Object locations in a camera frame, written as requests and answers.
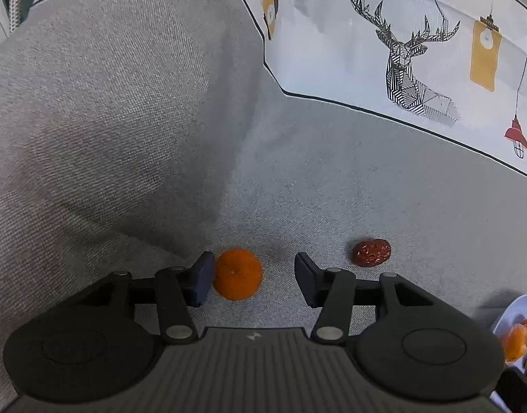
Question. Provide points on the wrinkled pale orange fruit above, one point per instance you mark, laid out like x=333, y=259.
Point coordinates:
x=515, y=342

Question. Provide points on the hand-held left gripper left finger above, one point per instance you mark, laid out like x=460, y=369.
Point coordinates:
x=201, y=282

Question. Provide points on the light blue plate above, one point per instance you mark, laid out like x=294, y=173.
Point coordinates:
x=510, y=314

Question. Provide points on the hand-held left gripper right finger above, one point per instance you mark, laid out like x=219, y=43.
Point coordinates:
x=305, y=282

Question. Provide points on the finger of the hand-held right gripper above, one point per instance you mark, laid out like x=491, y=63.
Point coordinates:
x=521, y=391

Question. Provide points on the dried red date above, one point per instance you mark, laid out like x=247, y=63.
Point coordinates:
x=372, y=253

